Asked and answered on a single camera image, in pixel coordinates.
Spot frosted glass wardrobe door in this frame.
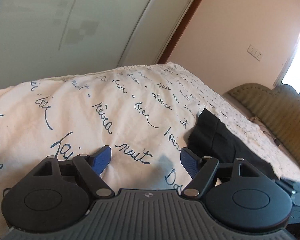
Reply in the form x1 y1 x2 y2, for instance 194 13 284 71
0 0 193 89

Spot white wall socket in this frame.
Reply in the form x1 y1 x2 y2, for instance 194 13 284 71
247 45 263 61

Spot black pants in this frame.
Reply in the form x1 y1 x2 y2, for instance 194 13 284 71
187 109 278 179

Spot white script-print bedspread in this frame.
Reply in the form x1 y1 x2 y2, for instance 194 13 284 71
0 63 300 237

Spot brown wooden door frame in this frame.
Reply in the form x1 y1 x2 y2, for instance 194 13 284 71
156 0 202 64

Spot black charger cable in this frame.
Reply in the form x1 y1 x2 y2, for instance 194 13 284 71
250 115 281 147

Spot green striped headboard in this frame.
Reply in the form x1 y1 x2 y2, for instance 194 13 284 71
228 83 300 163

